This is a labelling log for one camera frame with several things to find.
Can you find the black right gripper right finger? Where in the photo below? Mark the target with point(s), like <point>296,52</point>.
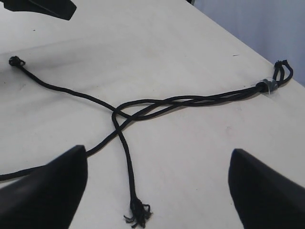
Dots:
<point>262,197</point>

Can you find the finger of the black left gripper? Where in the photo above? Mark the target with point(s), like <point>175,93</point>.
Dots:
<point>62,9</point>

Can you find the white backdrop cloth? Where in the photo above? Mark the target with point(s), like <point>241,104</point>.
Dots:
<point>273,28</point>

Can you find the clear tape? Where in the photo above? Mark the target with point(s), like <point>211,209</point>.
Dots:
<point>267,86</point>

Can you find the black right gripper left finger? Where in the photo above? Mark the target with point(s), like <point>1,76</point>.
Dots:
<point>45,197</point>

